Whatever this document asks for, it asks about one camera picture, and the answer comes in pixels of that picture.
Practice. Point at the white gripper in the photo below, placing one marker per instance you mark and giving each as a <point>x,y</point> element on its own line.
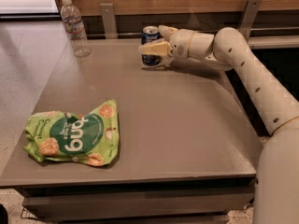
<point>179,43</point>

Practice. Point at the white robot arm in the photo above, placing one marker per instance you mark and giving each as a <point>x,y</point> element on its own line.
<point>276,198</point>

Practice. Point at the green rice chip bag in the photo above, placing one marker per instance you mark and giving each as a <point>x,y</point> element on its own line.
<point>92,139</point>

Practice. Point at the clear plastic water bottle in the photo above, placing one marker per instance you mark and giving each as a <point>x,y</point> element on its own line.
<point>75,29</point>

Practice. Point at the grey cabinet drawer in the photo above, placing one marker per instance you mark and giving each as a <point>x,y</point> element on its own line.
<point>138,203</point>

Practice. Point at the left metal bracket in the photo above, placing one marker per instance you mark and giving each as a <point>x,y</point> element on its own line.
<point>109,21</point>

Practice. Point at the metal bracket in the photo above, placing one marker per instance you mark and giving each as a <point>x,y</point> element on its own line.
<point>248,17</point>
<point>109,21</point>

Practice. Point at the right metal bracket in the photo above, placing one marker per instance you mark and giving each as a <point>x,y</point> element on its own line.
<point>248,17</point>

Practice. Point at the horizontal metal rail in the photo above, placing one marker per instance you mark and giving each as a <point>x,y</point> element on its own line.
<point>255,32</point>

